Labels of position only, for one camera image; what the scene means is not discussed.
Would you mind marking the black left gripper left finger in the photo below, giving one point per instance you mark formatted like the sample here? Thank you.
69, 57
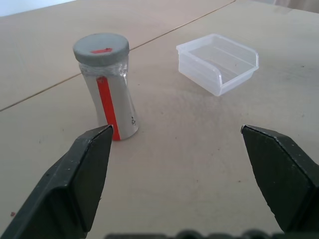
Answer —
69, 184

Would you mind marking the grey-blue plastic jar lid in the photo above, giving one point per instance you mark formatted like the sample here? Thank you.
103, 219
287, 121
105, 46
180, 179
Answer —
101, 49

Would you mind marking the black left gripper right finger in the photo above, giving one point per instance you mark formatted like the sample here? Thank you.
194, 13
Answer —
284, 179

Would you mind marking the grey bottle with red stripe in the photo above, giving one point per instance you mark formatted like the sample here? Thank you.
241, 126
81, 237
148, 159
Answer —
113, 102

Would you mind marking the clear plastic bin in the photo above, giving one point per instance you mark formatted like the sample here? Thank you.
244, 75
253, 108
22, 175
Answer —
219, 62

